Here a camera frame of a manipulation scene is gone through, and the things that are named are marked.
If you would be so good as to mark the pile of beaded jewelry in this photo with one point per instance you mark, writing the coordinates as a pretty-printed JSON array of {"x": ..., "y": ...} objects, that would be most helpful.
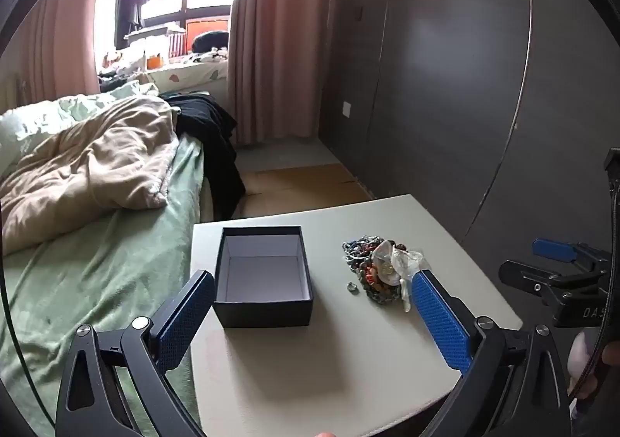
[{"x": 365, "y": 274}]

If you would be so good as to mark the light green quilt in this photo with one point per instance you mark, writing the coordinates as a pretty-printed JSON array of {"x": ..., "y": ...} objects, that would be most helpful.
[{"x": 29, "y": 122}]

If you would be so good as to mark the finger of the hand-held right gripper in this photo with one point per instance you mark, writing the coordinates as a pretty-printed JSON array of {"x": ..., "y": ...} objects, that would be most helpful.
[
  {"x": 554, "y": 249},
  {"x": 533, "y": 279}
]

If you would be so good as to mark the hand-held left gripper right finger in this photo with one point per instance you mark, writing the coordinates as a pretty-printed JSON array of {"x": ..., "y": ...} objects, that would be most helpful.
[{"x": 441, "y": 320}]

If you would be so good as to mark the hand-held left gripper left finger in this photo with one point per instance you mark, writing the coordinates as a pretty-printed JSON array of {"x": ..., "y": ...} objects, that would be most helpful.
[{"x": 184, "y": 320}]

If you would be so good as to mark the pink curtain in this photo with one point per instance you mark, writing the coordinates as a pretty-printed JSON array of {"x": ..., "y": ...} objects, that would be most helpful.
[
  {"x": 63, "y": 39},
  {"x": 281, "y": 30}
]

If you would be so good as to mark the black clothing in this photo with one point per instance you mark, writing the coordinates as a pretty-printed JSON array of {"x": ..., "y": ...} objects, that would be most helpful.
[{"x": 213, "y": 136}]

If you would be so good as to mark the printed windowsill cushion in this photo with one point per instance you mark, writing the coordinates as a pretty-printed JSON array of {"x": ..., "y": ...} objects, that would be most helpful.
[{"x": 193, "y": 73}]

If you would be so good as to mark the flattened cardboard sheet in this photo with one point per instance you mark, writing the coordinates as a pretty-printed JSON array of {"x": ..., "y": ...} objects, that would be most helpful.
[{"x": 300, "y": 190}]

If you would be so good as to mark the black cushion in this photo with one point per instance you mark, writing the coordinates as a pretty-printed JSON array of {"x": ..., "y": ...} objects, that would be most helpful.
[{"x": 209, "y": 40}]

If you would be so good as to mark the person's right hand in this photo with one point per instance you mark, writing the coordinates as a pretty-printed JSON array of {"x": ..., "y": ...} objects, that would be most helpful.
[{"x": 608, "y": 362}]

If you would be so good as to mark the white bed base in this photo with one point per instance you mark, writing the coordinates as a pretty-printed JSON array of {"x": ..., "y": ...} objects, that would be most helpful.
[{"x": 207, "y": 194}]

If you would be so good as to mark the dark grey wardrobe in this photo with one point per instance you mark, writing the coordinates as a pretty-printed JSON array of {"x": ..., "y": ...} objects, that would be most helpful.
[{"x": 460, "y": 78}]

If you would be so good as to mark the green bedsheet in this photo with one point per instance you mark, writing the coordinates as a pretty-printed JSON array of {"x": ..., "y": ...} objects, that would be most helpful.
[{"x": 97, "y": 282}]

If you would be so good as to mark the clear plastic bag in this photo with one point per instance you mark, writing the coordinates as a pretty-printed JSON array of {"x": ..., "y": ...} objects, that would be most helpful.
[{"x": 390, "y": 257}]

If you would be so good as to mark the white wall socket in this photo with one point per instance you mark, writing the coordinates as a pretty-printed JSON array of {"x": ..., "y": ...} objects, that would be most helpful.
[{"x": 348, "y": 109}]

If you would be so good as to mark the white drying rack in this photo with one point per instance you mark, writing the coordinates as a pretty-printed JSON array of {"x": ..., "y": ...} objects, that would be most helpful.
[{"x": 155, "y": 37}]

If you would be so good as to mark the beige blanket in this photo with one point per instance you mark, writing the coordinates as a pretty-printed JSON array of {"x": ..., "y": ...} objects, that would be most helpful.
[{"x": 87, "y": 165}]

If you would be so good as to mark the black cardboard box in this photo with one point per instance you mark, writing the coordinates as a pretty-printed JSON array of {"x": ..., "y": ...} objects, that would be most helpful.
[{"x": 261, "y": 311}]

